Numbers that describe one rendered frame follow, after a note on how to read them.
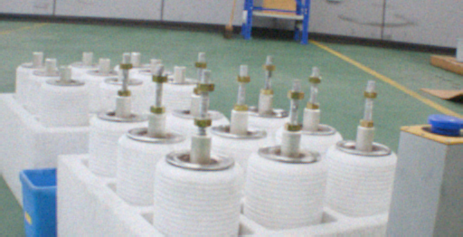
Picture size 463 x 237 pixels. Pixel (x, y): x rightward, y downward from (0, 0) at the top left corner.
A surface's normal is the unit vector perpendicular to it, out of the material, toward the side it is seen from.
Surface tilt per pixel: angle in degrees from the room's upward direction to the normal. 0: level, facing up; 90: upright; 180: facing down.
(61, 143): 90
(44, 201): 92
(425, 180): 90
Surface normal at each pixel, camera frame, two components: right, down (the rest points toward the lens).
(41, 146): 0.50, 0.19
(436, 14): 0.04, 0.18
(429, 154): -0.86, 0.02
